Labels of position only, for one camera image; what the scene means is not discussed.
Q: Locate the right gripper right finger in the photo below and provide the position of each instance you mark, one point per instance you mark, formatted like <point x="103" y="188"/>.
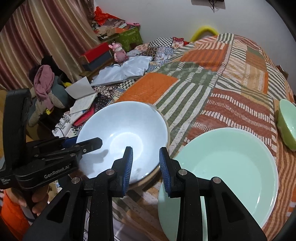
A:
<point x="207" y="207"/>

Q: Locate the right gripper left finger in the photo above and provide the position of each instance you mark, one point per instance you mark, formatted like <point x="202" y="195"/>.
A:
<point x="64" y="218"/>

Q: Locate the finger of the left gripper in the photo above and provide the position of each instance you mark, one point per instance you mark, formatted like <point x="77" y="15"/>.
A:
<point x="75" y="150"/>

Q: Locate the white bowl black spots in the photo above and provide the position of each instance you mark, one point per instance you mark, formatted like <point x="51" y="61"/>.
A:
<point x="120" y="125"/>

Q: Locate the mint green plate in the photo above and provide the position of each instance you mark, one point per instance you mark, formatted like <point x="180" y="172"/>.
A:
<point x="240" y="159"/>

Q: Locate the green bowl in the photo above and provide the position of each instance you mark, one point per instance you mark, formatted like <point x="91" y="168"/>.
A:
<point x="286" y="123"/>

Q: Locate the person left hand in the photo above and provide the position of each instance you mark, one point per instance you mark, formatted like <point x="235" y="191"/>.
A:
<point x="40" y="198"/>

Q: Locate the open white notebook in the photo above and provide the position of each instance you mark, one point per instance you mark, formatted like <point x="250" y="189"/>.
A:
<point x="83" y="93"/>

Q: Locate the dark blue box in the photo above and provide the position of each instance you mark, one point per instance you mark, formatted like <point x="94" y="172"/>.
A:
<point x="99" y="61"/>

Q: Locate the pink cloth on plush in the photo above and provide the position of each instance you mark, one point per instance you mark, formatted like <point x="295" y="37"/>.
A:
<point x="43" y="82"/>

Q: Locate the red gift box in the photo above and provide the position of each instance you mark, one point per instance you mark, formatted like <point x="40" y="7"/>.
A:
<point x="94" y="53"/>

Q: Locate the white cloth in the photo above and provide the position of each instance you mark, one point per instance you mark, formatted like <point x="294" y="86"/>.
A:
<point x="134" y="67"/>

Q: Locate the pink rabbit figurine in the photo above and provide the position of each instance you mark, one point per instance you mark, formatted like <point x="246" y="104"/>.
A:
<point x="119" y="53"/>

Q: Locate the green storage box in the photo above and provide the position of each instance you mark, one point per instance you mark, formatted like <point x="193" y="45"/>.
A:
<point x="130" y="39"/>

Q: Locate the striped brown curtain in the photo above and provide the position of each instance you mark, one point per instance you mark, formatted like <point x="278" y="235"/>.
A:
<point x="60" y="29"/>

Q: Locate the red plastic bag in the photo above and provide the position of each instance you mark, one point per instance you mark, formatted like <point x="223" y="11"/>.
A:
<point x="100" y="17"/>

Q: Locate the patchwork quilt bedspread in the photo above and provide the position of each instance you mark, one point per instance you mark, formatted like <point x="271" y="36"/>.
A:
<point x="220" y="81"/>

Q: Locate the brown cardboard box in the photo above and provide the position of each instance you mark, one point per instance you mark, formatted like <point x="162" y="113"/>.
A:
<point x="282" y="71"/>

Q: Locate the small black wall monitor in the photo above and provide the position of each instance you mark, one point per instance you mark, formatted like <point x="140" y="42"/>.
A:
<point x="215" y="1"/>

